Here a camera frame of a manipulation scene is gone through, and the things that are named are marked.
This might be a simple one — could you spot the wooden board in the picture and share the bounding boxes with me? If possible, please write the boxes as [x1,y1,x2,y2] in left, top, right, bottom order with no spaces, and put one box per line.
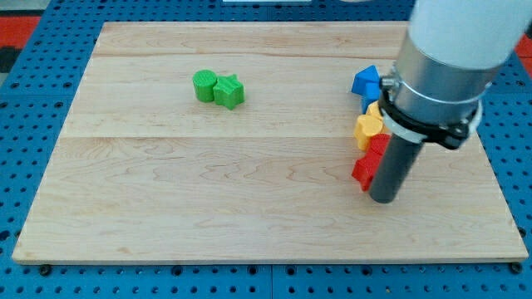
[12,22,528,265]

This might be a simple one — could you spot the yellow heart block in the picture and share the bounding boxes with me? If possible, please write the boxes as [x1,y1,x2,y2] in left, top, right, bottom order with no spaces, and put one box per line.
[353,115,384,151]

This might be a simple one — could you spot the blue triangle block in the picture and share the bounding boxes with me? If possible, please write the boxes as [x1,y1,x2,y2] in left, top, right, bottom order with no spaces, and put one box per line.
[351,65,380,95]

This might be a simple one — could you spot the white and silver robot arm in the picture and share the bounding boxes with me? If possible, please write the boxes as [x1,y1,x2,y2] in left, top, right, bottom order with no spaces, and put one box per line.
[378,0,531,150]

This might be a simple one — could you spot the red star block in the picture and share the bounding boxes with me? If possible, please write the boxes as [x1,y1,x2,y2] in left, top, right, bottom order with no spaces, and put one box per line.
[352,151,383,192]

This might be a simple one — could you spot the green cylinder block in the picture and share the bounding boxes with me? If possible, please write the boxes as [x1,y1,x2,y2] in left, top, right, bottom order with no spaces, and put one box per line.
[192,70,218,102]

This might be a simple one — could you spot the green star block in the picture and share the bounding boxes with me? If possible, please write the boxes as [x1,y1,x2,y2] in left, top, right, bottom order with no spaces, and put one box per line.
[213,74,244,110]

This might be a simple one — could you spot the yellow block behind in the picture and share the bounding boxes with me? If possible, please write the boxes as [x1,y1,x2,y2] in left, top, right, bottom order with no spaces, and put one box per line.
[366,101,382,121]

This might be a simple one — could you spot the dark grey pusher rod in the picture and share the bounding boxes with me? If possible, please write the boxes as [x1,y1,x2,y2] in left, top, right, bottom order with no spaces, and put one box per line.
[368,135,423,203]

